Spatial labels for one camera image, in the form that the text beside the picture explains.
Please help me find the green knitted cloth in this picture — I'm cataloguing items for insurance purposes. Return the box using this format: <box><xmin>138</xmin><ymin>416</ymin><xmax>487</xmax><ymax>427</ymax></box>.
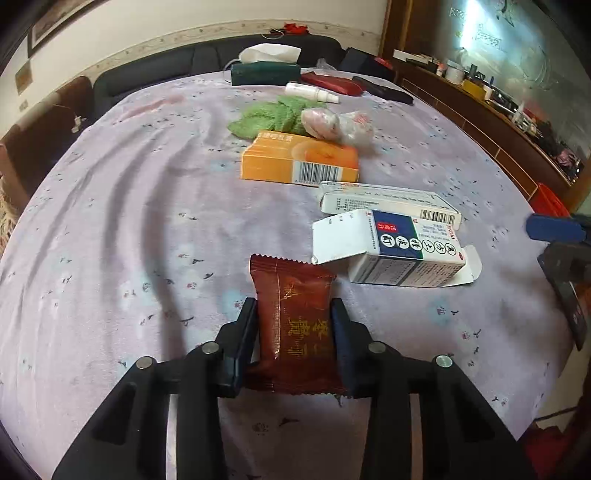
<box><xmin>227</xmin><ymin>99</ymin><xmax>308</xmax><ymax>139</ymax></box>

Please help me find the clear plastic bag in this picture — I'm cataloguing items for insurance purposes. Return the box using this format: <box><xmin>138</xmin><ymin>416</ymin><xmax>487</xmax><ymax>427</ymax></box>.
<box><xmin>339</xmin><ymin>111</ymin><xmax>376</xmax><ymax>149</ymax></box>

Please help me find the white and blue medicine box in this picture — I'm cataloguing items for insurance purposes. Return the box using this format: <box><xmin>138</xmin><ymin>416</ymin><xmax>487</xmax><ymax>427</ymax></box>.
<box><xmin>311</xmin><ymin>209</ymin><xmax>483</xmax><ymax>288</ymax></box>

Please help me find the pink cloth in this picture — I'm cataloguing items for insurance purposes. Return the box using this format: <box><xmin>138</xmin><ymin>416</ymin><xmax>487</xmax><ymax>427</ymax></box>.
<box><xmin>556</xmin><ymin>148</ymin><xmax>585</xmax><ymax>174</ymax></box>

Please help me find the red plastic basket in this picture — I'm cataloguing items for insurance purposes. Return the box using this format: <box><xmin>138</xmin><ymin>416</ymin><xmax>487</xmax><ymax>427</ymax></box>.
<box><xmin>529</xmin><ymin>182</ymin><xmax>571</xmax><ymax>217</ymax></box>

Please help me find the long white medicine box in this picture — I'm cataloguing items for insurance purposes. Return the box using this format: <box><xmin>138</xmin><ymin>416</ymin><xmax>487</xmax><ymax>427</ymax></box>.
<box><xmin>318</xmin><ymin>181</ymin><xmax>463</xmax><ymax>228</ymax></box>

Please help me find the red pouch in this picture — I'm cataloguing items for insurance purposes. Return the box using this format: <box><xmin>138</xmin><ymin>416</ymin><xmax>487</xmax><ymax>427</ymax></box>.
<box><xmin>301</xmin><ymin>71</ymin><xmax>363</xmax><ymax>97</ymax></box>

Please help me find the orange cardboard box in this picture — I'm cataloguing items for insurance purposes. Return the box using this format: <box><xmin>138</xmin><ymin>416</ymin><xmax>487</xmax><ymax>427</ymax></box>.
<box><xmin>241</xmin><ymin>131</ymin><xmax>361</xmax><ymax>186</ymax></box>

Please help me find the plastic bag with pink contents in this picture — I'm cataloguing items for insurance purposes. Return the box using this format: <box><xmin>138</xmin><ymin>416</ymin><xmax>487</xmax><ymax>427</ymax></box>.
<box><xmin>301</xmin><ymin>107</ymin><xmax>342</xmax><ymax>139</ymax></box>

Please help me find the dark navy bag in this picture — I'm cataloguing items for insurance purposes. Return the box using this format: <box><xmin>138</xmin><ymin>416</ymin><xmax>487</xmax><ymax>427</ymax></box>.
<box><xmin>342</xmin><ymin>47</ymin><xmax>393</xmax><ymax>77</ymax></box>

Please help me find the wooden cabinet with glass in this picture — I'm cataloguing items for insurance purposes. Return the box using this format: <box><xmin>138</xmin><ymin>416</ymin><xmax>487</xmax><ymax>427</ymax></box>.
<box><xmin>379</xmin><ymin>0</ymin><xmax>591</xmax><ymax>213</ymax></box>

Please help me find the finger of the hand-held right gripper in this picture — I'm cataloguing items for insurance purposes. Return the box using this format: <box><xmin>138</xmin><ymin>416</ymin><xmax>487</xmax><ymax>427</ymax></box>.
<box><xmin>526</xmin><ymin>213</ymin><xmax>591</xmax><ymax>241</ymax></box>
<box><xmin>537</xmin><ymin>241</ymin><xmax>591</xmax><ymax>352</ymax></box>

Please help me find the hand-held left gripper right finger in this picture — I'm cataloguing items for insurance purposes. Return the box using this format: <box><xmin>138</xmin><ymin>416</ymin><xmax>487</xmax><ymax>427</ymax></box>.
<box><xmin>330</xmin><ymin>298</ymin><xmax>539</xmax><ymax>480</ymax></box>

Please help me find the brown armchair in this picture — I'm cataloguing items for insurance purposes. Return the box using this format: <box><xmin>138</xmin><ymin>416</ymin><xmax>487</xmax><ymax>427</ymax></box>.
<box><xmin>0</xmin><ymin>76</ymin><xmax>95</xmax><ymax>185</ymax></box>

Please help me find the black case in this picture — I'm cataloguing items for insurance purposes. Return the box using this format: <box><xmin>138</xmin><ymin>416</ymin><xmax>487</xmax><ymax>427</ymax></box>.
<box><xmin>352</xmin><ymin>76</ymin><xmax>415</xmax><ymax>106</ymax></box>

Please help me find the dark red snack wrapper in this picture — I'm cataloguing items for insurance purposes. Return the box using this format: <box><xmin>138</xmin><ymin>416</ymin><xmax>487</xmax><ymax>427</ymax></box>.
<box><xmin>245</xmin><ymin>253</ymin><xmax>348</xmax><ymax>408</ymax></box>

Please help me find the framed wall picture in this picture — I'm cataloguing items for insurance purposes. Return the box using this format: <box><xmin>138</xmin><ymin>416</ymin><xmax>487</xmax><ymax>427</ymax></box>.
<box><xmin>28</xmin><ymin>0</ymin><xmax>109</xmax><ymax>58</ymax></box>

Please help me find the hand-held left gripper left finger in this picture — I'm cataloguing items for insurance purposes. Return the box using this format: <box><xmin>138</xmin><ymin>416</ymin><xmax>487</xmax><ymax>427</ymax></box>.
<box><xmin>52</xmin><ymin>298</ymin><xmax>258</xmax><ymax>480</ymax></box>

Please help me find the black sofa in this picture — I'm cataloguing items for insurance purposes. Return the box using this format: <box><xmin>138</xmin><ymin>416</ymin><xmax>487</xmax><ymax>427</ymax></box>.
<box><xmin>92</xmin><ymin>33</ymin><xmax>345</xmax><ymax>97</ymax></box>

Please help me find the white spray bottle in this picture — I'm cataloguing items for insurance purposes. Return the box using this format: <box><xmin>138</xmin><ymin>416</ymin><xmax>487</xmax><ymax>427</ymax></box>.
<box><xmin>284</xmin><ymin>82</ymin><xmax>340</xmax><ymax>103</ymax></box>

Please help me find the dark green tissue box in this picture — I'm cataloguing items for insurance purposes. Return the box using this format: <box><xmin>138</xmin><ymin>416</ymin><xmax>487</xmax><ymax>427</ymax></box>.
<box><xmin>230</xmin><ymin>43</ymin><xmax>302</xmax><ymax>87</ymax></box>

